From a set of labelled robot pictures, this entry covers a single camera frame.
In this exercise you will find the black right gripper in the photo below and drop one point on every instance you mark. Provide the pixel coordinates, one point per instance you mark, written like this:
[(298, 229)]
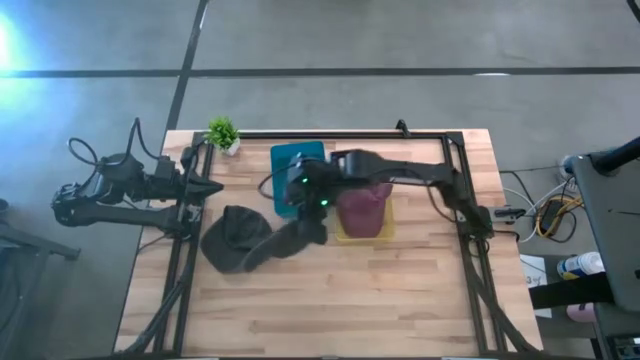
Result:
[(310, 187)]

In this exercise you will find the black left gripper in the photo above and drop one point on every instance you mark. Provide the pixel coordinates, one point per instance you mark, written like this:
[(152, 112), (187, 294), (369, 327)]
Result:
[(167, 187)]

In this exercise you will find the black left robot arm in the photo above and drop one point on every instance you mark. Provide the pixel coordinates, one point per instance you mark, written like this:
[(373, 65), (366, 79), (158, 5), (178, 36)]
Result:
[(115, 217)]

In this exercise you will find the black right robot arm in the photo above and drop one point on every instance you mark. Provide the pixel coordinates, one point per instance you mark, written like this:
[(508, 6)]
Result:
[(415, 172)]

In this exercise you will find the small green potted plant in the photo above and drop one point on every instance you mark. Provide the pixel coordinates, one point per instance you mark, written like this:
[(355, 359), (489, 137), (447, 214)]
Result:
[(222, 132)]

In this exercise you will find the blue plastic bin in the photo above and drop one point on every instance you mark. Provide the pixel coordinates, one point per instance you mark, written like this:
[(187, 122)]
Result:
[(279, 155)]

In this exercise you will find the yellow translucent plastic bin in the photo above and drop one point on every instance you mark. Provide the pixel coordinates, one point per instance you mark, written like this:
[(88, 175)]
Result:
[(389, 222)]

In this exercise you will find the white paper sheet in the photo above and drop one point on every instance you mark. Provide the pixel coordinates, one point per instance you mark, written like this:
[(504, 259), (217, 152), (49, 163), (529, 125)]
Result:
[(535, 270)]

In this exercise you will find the black power brick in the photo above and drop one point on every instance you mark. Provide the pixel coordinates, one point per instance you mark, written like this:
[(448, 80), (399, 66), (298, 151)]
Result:
[(552, 215)]

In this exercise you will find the black cart base bar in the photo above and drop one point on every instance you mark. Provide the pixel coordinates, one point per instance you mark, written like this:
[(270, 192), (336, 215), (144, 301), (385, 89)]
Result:
[(570, 292)]

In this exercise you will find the white and blue spray can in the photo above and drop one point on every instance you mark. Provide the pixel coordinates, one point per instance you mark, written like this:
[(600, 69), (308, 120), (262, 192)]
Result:
[(582, 265)]

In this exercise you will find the grey rolling cart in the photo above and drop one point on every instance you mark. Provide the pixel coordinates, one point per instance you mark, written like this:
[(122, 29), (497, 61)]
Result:
[(607, 220)]

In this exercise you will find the black monitor stand pole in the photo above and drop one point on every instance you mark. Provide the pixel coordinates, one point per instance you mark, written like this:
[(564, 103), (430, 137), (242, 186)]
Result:
[(617, 156)]

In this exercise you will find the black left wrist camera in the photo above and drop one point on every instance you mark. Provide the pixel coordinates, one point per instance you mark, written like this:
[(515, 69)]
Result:
[(164, 166)]

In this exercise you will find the black aluminium table frame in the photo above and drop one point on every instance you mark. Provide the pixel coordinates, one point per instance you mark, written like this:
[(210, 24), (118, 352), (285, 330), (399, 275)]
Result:
[(325, 135)]

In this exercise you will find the black clamp mount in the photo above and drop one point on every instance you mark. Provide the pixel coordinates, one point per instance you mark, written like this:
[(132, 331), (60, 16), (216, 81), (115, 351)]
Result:
[(402, 129)]

